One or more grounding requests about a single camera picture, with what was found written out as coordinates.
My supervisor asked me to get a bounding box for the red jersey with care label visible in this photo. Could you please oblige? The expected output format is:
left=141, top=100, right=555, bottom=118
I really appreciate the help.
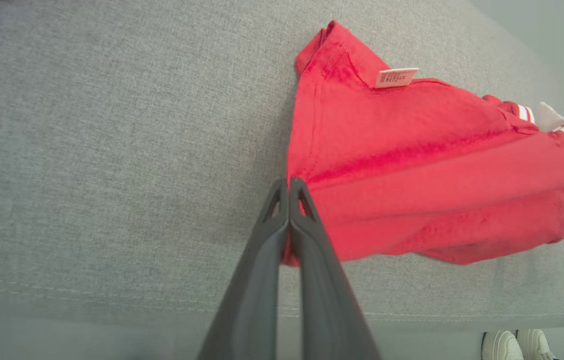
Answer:
left=282, top=20, right=564, bottom=267

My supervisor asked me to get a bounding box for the white shoe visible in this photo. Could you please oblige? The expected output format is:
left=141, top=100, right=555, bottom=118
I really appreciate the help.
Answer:
left=481, top=330, right=525, bottom=360
left=516, top=328, right=558, bottom=360

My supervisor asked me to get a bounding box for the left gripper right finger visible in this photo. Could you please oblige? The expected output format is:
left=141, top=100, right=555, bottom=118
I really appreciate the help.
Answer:
left=289, top=177, right=381, bottom=360

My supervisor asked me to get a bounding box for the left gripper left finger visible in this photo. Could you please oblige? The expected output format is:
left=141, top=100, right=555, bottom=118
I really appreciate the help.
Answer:
left=197, top=179, right=290, bottom=360

